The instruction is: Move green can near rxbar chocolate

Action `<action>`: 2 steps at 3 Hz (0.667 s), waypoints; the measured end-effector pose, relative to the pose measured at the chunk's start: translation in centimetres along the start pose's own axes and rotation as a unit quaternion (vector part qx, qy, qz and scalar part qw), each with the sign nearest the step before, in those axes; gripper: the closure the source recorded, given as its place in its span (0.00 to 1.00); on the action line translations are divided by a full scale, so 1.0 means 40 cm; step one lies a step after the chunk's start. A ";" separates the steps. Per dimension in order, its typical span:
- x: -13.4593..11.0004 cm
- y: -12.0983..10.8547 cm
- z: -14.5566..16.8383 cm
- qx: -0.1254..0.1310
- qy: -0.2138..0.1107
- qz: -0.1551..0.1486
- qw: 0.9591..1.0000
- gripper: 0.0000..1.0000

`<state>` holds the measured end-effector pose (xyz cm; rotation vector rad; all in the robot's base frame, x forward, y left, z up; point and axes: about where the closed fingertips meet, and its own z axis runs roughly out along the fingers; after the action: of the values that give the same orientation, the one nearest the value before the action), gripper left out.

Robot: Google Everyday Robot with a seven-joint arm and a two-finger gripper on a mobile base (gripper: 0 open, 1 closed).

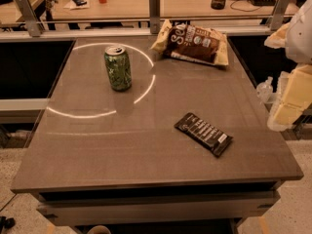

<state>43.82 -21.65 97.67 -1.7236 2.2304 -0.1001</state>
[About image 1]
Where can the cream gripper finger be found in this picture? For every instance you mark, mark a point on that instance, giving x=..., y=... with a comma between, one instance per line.
x=277, y=39
x=294, y=96

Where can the green soda can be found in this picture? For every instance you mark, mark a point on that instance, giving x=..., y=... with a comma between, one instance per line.
x=118, y=67

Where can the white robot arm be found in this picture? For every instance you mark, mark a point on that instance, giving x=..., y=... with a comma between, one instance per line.
x=299, y=37

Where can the black rxbar chocolate wrapper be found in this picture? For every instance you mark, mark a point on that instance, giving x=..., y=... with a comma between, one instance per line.
x=210, y=137

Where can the clear plastic bottle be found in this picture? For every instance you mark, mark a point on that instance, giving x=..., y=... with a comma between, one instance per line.
x=264, y=89

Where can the black mesh cup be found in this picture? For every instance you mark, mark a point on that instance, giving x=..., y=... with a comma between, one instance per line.
x=218, y=4

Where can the brown yellow chip bag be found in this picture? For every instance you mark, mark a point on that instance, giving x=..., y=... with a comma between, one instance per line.
x=192, y=43

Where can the right metal rail bracket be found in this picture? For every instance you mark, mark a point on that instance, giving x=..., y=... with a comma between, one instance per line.
x=277, y=17

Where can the metal rail bracket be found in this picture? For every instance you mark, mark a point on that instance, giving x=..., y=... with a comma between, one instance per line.
x=154, y=16
x=33, y=25
x=277, y=17

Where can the middle metal rail bracket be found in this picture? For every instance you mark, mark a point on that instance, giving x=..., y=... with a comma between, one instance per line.
x=154, y=16

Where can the left metal rail bracket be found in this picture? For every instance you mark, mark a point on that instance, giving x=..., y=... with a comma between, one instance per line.
x=33, y=25

